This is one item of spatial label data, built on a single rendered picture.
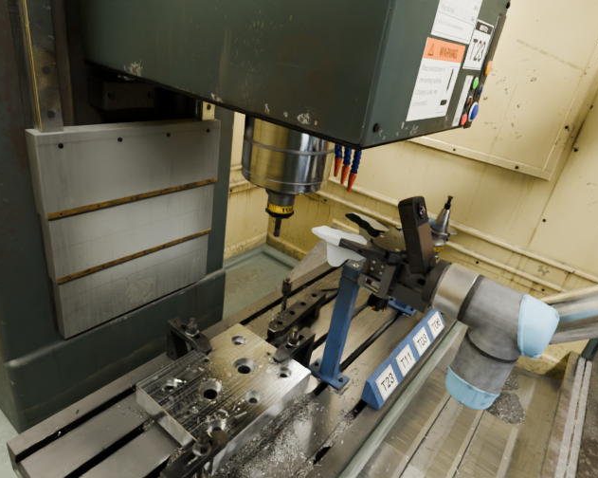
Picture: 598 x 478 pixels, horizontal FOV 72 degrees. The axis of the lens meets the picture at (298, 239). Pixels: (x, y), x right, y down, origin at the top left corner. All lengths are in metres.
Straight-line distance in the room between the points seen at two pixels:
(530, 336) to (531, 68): 1.12
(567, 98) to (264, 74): 1.15
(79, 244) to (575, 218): 1.47
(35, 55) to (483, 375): 0.92
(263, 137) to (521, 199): 1.14
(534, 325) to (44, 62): 0.92
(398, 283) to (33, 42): 0.76
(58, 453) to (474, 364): 0.76
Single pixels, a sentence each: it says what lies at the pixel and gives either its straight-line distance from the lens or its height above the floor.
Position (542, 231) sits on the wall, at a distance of 1.65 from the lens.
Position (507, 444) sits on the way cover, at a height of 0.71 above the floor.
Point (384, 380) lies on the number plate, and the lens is 1.08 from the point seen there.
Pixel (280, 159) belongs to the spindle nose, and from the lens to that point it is 0.67.
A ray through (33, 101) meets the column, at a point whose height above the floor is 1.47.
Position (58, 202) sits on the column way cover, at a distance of 1.01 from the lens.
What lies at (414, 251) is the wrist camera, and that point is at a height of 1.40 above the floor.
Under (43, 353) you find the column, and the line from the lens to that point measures 1.23.
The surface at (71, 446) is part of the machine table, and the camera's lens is 0.98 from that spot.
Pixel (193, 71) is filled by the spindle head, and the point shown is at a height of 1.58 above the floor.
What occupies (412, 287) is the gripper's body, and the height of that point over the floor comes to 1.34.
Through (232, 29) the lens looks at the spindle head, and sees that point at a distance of 0.65.
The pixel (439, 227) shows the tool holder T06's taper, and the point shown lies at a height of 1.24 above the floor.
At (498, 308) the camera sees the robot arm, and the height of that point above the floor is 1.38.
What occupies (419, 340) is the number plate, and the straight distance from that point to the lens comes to 1.25.
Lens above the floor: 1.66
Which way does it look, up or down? 26 degrees down
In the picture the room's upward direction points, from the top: 9 degrees clockwise
